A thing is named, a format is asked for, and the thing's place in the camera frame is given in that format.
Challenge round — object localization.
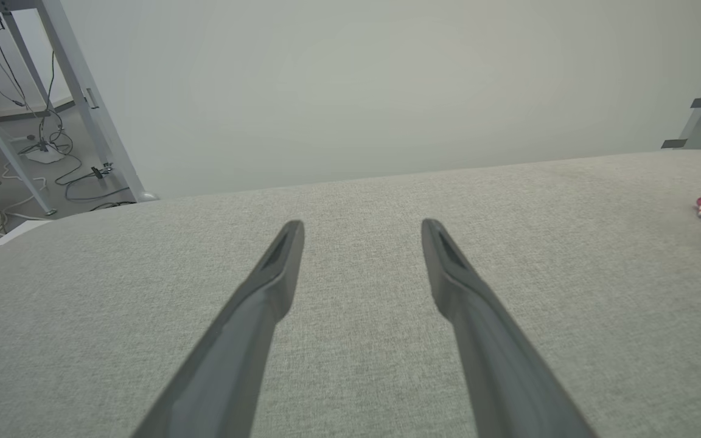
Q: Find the grey metal table frame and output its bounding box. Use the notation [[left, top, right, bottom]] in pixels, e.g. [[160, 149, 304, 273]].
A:
[[0, 0, 158, 256]]

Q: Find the white power strip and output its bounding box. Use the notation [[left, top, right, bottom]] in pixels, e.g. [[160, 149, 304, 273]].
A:
[[24, 143, 66, 165]]

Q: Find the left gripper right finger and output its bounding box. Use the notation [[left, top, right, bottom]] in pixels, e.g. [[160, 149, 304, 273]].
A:
[[420, 218, 599, 438]]

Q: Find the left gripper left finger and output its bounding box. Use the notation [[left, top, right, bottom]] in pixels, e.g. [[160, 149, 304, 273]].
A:
[[130, 220, 306, 438]]

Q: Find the white floor cable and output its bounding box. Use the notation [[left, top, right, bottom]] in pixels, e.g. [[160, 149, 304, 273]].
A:
[[0, 163, 54, 237]]

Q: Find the black floor cable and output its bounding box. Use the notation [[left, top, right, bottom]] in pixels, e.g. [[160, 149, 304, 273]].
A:
[[37, 52, 139, 212]]

